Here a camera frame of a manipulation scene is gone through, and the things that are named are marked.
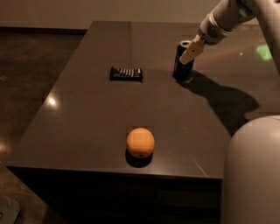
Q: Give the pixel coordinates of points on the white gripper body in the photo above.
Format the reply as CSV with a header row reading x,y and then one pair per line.
x,y
210,32

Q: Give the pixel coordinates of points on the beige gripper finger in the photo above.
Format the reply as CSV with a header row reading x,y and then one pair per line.
x,y
193,50

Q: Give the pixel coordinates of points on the blue pepsi can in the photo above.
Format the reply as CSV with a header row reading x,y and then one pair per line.
x,y
182,71

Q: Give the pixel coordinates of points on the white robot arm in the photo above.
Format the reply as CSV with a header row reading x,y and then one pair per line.
x,y
251,183

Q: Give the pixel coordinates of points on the black snack bar wrapper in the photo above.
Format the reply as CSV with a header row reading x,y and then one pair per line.
x,y
125,74

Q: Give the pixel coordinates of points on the orange fruit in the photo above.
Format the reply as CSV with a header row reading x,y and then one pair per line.
x,y
140,143

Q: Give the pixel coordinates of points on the dark cabinet with drawers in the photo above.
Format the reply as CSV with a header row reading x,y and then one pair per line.
x,y
87,197

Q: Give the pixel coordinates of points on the white object on floor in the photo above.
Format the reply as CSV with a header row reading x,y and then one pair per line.
x,y
9,210

